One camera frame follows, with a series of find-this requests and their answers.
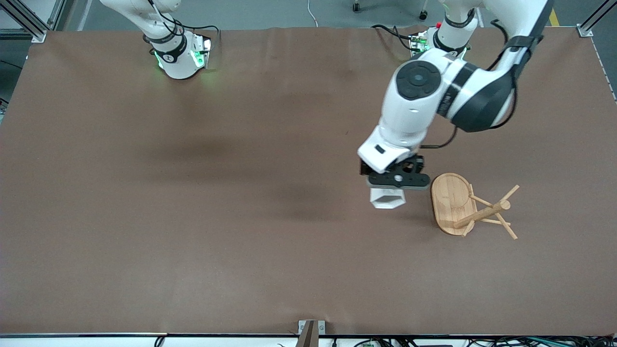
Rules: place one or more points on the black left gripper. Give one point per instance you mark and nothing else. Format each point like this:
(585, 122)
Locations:
(417, 162)

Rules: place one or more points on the aluminium frame profile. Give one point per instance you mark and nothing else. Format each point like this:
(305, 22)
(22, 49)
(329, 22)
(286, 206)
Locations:
(590, 24)
(29, 26)

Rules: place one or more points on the brown table cover sheet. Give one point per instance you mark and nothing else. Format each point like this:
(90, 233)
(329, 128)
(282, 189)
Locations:
(308, 241)

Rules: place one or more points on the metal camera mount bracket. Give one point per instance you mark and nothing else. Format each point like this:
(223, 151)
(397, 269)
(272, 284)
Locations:
(311, 332)

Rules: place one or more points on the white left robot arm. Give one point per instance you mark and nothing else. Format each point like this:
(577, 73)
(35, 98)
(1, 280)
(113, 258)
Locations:
(414, 106)

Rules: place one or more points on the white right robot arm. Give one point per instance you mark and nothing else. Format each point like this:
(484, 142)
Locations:
(176, 53)

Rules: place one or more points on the wooden cup rack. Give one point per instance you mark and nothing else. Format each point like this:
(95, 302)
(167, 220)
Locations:
(450, 202)

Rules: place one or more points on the white faceted cup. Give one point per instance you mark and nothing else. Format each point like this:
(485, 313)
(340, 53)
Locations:
(385, 202)

